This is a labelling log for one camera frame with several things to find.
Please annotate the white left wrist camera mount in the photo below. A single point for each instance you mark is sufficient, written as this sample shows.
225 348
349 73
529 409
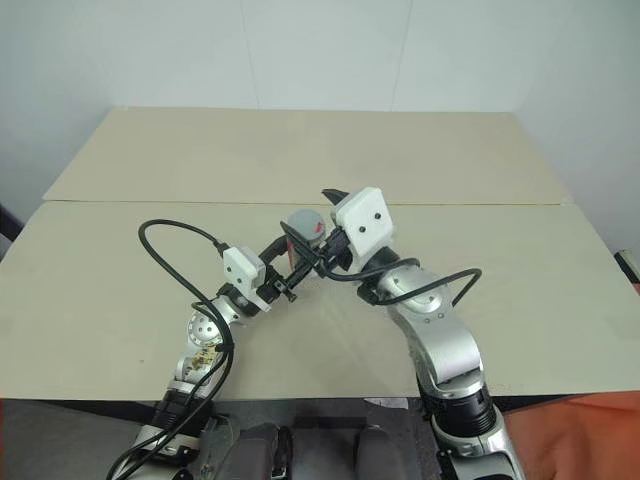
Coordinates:
241 267

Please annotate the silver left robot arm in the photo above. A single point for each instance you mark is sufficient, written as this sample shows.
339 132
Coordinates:
202 332

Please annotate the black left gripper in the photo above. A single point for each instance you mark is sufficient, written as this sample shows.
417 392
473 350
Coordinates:
274 286

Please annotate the grey jar lid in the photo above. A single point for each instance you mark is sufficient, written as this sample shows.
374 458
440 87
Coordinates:
305 222

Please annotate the orange cloth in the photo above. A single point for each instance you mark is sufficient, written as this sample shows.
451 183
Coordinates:
575 435

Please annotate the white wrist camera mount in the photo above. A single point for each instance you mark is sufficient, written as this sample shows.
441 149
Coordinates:
365 222
241 267

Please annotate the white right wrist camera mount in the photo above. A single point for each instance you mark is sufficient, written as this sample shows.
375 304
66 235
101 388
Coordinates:
365 222

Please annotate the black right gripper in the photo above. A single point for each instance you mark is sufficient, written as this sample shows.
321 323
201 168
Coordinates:
337 250

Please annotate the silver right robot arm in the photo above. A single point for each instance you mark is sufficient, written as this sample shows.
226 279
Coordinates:
440 335

